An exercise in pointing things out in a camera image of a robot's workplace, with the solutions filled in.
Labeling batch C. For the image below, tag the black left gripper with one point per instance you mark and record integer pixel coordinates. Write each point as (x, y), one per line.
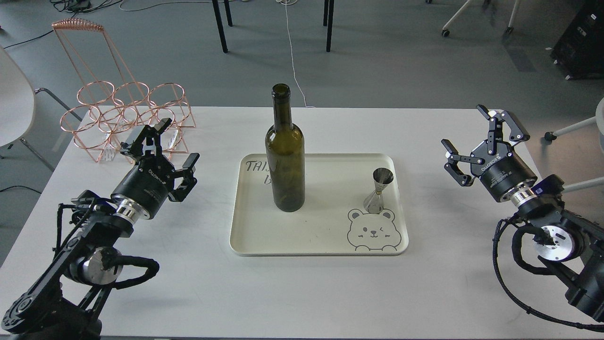
(150, 182)

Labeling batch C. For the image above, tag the white chair left edge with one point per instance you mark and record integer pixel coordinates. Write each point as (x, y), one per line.
(18, 105)

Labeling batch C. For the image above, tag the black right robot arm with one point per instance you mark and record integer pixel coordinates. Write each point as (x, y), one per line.
(549, 240)

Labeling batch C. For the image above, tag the dark green wine bottle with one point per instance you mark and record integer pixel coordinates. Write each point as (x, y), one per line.
(284, 144)

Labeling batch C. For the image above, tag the copper wire bottle rack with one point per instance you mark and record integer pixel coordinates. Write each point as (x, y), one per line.
(112, 102)

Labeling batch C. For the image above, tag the black equipment case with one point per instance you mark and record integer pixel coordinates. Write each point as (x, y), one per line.
(579, 51)

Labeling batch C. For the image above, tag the cream bear print tray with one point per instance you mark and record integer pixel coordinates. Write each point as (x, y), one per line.
(333, 219)

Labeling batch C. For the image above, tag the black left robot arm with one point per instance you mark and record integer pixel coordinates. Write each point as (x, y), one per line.
(66, 301)

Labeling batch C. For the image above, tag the silver metal jigger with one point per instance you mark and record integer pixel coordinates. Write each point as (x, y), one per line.
(374, 202)

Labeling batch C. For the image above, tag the white chair base right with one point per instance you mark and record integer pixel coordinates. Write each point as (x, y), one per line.
(580, 144)

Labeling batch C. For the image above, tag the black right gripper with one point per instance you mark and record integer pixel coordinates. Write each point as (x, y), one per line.
(502, 172)

